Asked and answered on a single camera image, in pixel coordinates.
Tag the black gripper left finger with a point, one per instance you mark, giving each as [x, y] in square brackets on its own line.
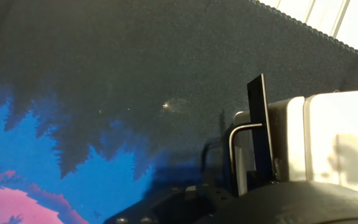
[172, 208]

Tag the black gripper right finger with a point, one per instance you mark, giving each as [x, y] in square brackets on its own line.
[259, 180]

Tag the small silver drawer cabinet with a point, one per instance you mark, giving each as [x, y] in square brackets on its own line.
[337, 124]

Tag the landscape print desk mat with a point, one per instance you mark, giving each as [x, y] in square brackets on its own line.
[104, 62]

